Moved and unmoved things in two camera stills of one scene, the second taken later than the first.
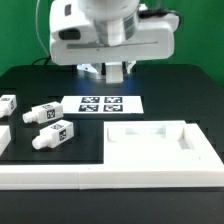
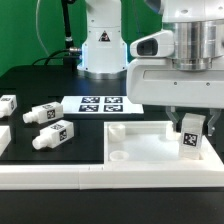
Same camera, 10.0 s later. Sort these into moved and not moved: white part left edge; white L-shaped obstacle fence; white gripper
Moved: white gripper
Not moved: white L-shaped obstacle fence; white part left edge
